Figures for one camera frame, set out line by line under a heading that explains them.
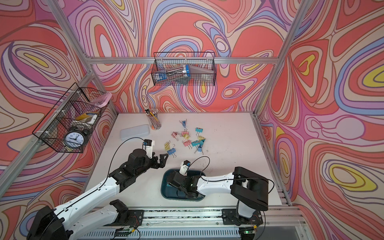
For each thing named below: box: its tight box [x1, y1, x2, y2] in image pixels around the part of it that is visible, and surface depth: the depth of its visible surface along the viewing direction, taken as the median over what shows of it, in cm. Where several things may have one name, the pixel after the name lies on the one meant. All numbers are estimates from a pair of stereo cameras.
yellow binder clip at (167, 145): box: [164, 140, 171, 151], surface depth 101 cm
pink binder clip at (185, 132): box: [181, 128, 190, 136], surface depth 109 cm
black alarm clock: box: [63, 126, 88, 149], surface depth 69 cm
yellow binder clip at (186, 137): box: [182, 133, 191, 143], surface depth 103 cm
